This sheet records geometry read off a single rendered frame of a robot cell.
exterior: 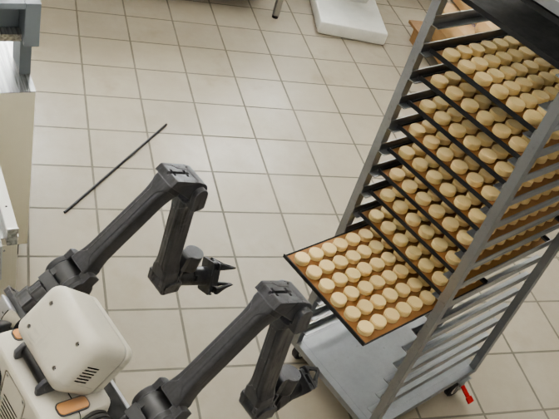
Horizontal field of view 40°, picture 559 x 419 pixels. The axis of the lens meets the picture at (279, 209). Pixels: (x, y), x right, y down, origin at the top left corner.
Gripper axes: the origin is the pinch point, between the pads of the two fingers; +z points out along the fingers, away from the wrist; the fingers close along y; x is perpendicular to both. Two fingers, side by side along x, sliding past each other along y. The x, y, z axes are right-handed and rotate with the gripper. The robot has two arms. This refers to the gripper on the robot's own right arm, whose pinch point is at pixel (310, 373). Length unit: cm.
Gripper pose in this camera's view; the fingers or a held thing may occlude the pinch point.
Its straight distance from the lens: 221.9
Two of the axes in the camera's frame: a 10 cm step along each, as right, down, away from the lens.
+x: 4.8, 8.7, -1.1
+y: -6.8, 4.5, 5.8
